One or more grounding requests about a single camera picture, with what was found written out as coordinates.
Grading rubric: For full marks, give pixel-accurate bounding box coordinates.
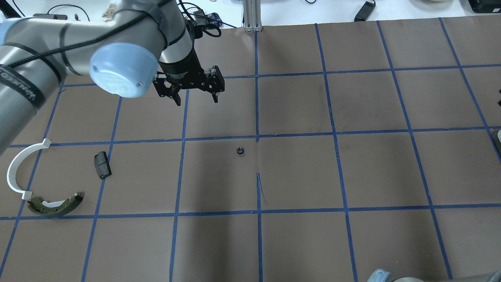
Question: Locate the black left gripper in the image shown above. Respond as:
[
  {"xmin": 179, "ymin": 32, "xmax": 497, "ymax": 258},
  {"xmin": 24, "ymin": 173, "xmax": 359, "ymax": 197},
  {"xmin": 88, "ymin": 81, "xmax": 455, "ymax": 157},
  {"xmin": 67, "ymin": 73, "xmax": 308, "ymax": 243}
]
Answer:
[{"xmin": 153, "ymin": 51, "xmax": 225, "ymax": 107}]

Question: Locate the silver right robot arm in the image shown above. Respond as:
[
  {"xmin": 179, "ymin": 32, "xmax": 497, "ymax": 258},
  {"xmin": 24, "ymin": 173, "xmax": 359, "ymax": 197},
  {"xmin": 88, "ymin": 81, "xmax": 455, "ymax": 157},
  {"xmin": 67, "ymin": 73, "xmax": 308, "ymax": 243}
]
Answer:
[{"xmin": 366, "ymin": 269, "xmax": 501, "ymax": 282}]

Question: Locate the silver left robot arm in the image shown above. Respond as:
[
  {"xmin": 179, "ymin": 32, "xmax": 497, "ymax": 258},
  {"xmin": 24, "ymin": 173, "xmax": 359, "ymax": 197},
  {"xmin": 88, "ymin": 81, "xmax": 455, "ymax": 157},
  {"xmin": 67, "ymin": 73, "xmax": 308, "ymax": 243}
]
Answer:
[{"xmin": 1, "ymin": 0, "xmax": 225, "ymax": 152}]

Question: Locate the black brake pad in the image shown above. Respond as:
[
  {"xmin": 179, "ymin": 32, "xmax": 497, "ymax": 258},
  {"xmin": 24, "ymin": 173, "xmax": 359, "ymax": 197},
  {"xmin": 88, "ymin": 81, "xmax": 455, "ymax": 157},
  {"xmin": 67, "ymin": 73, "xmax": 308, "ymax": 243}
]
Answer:
[{"xmin": 94, "ymin": 151, "xmax": 112, "ymax": 179}]

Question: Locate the olive brake shoe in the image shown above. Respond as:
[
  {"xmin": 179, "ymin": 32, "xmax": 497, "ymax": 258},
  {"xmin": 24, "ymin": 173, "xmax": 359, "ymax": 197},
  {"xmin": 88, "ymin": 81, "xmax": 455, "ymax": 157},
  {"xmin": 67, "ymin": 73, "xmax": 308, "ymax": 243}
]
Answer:
[{"xmin": 27, "ymin": 192, "xmax": 84, "ymax": 218}]

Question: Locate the black power adapter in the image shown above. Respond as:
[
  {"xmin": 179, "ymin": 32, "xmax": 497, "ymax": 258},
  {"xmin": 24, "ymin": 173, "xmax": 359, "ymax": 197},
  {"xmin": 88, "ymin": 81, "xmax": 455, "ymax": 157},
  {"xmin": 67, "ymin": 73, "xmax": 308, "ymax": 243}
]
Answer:
[{"xmin": 354, "ymin": 0, "xmax": 376, "ymax": 22}]

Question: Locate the white curved plastic part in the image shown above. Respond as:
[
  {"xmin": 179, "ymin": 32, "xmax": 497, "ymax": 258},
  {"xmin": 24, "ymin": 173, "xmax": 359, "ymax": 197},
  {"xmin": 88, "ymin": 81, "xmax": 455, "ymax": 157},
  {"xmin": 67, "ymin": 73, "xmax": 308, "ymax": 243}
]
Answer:
[{"xmin": 6, "ymin": 139, "xmax": 52, "ymax": 201}]

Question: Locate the aluminium frame post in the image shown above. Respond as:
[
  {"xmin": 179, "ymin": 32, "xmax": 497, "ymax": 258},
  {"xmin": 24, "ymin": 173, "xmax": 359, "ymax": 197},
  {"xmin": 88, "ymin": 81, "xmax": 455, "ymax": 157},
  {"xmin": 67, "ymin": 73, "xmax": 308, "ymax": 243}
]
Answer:
[{"xmin": 242, "ymin": 0, "xmax": 262, "ymax": 32}]

